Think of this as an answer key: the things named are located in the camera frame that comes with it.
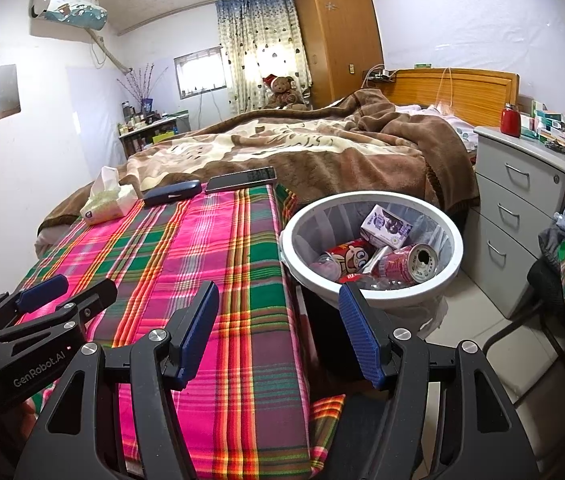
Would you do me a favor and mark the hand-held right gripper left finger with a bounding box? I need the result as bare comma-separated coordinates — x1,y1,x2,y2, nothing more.
12,280,220,480

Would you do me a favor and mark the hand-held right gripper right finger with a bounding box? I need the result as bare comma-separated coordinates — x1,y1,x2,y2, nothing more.
338,282,543,480

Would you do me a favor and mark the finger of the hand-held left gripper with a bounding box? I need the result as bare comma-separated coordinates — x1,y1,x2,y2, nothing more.
0,278,119,346
0,274,70,331

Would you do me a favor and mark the clear cola bottle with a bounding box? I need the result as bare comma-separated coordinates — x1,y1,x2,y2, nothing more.
342,270,415,292

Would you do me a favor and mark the white rimmed trash bin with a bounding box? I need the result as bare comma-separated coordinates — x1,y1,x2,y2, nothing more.
279,191,464,376

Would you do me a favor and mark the red milk can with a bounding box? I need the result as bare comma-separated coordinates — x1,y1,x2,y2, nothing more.
325,239,380,286

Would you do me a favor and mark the striped red can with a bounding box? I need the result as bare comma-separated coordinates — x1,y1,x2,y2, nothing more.
375,243,438,288

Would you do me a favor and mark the purple milk carton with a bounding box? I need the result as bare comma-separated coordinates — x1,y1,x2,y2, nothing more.
359,204,413,251

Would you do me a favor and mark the plaid tablecloth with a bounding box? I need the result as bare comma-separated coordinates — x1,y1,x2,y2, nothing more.
10,185,345,480

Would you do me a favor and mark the tissue pack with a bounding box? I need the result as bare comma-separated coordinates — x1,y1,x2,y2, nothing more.
80,166,139,225

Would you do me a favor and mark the dark blue glasses case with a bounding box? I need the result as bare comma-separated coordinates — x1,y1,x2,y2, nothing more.
142,180,203,207

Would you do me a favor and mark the smartphone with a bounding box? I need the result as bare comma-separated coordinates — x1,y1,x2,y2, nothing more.
205,166,278,195

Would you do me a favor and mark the cluttered shelf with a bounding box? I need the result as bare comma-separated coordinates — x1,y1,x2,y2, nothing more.
117,110,193,161

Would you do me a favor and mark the black chair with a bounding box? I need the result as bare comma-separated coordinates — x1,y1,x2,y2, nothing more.
482,230,565,408

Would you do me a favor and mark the brown blanket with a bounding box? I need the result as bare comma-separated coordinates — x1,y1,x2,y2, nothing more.
37,87,480,241

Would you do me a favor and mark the grey drawer cabinet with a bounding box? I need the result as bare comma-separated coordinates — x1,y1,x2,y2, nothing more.
462,125,565,318

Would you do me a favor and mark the vase of branches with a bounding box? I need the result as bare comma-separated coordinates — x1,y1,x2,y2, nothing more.
117,62,169,113

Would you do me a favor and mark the air conditioner pipe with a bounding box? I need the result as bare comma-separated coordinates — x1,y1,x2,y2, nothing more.
85,27,133,73

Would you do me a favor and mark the teddy bear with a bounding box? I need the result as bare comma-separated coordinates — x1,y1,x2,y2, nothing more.
262,74,311,111

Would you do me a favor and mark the red jar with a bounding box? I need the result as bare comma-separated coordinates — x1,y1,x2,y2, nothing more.
501,103,521,137

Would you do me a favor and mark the wooden headboard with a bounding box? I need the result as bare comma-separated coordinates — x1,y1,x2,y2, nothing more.
382,67,520,128

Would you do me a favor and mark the window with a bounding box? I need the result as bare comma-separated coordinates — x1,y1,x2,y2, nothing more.
173,46,228,98

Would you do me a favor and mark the row of small boxes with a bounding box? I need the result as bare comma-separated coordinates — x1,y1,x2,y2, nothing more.
519,100,565,163

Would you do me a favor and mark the air conditioner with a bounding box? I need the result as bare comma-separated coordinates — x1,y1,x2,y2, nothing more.
30,0,109,30

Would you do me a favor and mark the heart patterned curtain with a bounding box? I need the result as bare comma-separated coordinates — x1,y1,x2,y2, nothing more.
215,0,313,115

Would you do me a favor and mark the wooden wardrobe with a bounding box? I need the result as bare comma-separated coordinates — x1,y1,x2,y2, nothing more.
293,0,384,108

